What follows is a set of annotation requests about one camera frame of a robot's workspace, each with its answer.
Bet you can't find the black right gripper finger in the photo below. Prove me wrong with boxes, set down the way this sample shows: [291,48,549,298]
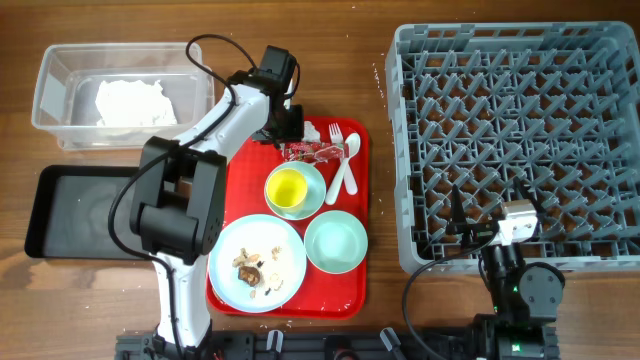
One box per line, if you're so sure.
[513,177,545,219]
[451,185,467,231]

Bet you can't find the white napkin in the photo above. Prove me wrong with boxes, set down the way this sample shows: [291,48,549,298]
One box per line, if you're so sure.
[302,121,321,143]

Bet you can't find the red snack wrapper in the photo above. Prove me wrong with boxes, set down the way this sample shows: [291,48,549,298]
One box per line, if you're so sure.
[282,142,346,164]

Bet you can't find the yellow plastic cup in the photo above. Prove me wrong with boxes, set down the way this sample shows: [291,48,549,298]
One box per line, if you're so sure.
[266,168,308,213]

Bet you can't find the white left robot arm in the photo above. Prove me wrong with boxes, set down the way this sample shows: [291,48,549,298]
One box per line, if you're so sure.
[130,46,303,359]

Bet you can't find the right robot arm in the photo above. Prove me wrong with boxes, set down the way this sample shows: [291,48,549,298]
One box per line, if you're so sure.
[446,179,565,360]

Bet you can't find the grey dishwasher rack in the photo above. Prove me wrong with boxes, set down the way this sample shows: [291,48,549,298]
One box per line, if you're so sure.
[385,22,639,274]

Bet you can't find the clear plastic waste bin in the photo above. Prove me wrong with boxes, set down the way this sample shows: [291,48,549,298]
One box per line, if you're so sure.
[32,42,214,150]

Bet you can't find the black waste tray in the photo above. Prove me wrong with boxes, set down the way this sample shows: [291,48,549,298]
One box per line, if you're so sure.
[24,165,137,260]

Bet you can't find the white plastic fork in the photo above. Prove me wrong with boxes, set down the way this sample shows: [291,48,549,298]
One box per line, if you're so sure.
[328,122,359,196]

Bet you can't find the white plastic spoon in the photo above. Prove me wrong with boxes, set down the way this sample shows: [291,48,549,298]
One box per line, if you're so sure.
[325,133,361,205]

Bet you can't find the red plastic tray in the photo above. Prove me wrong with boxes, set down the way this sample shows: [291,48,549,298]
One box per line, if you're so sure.
[205,116,370,320]

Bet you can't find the light green bowl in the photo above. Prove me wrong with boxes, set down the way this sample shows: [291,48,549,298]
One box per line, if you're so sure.
[304,210,369,275]

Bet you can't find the light blue dinner plate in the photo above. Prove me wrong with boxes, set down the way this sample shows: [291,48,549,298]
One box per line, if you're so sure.
[208,214,307,313]

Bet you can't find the food scraps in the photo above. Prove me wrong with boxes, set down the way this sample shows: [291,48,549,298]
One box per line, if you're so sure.
[232,246,284,299]

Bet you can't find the white tissue in bin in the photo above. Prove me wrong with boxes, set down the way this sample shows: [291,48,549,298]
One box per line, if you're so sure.
[95,80,178,127]

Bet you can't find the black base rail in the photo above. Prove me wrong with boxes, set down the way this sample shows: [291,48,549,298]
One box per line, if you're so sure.
[114,328,561,360]

